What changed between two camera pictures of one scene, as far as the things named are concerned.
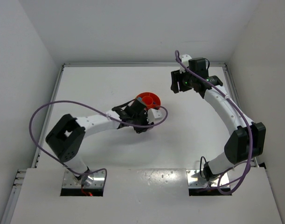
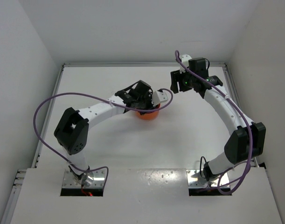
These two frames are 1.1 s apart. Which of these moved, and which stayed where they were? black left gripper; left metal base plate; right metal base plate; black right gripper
Moved: black left gripper
Stayed: right metal base plate; left metal base plate; black right gripper
